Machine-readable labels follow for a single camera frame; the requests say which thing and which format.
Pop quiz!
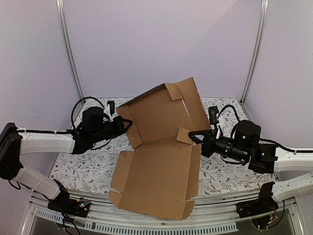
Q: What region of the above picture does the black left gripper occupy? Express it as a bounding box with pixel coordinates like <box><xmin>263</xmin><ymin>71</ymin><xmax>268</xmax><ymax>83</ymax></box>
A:
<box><xmin>90</xmin><ymin>115</ymin><xmax>133</xmax><ymax>144</ymax></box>

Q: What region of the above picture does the brown cardboard box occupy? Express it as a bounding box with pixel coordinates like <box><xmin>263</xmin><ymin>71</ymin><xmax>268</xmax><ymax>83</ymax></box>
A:
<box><xmin>109</xmin><ymin>77</ymin><xmax>211</xmax><ymax>220</ymax></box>

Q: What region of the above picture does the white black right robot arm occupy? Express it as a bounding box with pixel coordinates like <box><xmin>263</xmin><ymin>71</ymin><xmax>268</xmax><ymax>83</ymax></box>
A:
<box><xmin>188</xmin><ymin>120</ymin><xmax>313</xmax><ymax>213</ymax></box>

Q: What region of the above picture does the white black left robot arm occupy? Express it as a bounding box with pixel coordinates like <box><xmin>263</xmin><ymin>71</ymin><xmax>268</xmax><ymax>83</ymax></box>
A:
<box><xmin>0</xmin><ymin>107</ymin><xmax>133</xmax><ymax>212</ymax></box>

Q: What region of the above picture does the floral patterned table mat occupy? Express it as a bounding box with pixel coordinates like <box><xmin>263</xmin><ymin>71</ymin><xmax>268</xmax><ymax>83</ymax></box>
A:
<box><xmin>48</xmin><ymin>97</ymin><xmax>279</xmax><ymax>196</ymax></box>

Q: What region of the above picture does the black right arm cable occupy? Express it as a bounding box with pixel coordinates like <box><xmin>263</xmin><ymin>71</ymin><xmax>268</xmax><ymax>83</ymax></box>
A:
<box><xmin>217</xmin><ymin>104</ymin><xmax>242</xmax><ymax>123</ymax></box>

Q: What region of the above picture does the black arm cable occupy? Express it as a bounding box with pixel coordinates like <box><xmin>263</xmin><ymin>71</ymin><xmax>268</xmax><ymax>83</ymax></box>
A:
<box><xmin>70</xmin><ymin>97</ymin><xmax>105</xmax><ymax>128</ymax></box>
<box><xmin>217</xmin><ymin>104</ymin><xmax>242</xmax><ymax>123</ymax></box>

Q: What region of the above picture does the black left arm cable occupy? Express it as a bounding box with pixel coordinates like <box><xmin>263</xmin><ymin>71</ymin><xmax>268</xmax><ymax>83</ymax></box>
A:
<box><xmin>70</xmin><ymin>97</ymin><xmax>105</xmax><ymax>128</ymax></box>

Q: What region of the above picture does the aluminium front rail base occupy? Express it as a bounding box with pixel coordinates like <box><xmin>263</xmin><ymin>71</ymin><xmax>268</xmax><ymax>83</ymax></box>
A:
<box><xmin>21</xmin><ymin>189</ymin><xmax>306</xmax><ymax>235</ymax></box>

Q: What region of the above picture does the aluminium right frame post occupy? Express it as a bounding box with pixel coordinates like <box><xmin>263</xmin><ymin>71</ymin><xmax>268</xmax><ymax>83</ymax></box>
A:
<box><xmin>240</xmin><ymin>0</ymin><xmax>269</xmax><ymax>106</ymax></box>

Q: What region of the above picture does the aluminium frame post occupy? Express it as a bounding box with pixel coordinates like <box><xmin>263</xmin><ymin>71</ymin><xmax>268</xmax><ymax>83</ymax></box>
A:
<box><xmin>55</xmin><ymin>0</ymin><xmax>84</xmax><ymax>99</ymax></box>
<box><xmin>240</xmin><ymin>0</ymin><xmax>269</xmax><ymax>106</ymax></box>

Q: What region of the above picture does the aluminium left frame post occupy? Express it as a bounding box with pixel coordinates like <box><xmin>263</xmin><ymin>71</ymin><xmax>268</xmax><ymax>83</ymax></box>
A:
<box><xmin>55</xmin><ymin>0</ymin><xmax>84</xmax><ymax>99</ymax></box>

